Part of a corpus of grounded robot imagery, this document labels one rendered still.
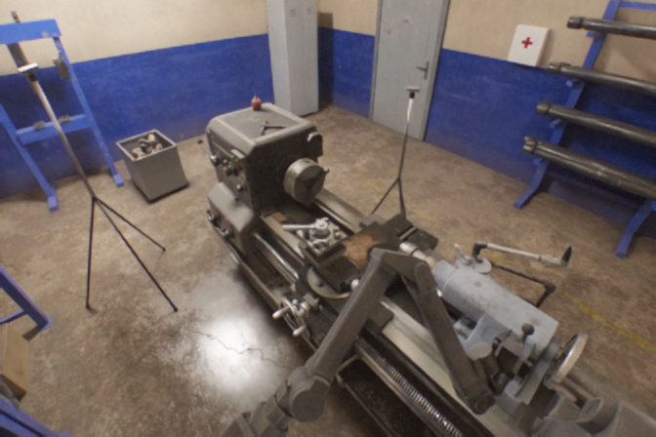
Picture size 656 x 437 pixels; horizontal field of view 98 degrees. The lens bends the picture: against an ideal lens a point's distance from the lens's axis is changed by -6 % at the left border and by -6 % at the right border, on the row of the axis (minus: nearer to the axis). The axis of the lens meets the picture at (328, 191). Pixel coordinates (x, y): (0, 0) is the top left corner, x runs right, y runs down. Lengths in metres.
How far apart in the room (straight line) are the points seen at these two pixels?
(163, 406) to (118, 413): 0.27
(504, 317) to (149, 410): 2.05
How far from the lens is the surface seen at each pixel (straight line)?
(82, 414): 2.67
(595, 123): 3.71
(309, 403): 0.79
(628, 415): 0.59
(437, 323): 0.85
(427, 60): 4.66
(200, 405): 2.37
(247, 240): 2.12
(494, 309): 1.28
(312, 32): 5.39
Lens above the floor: 2.12
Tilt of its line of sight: 36 degrees down
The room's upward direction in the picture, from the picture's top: straight up
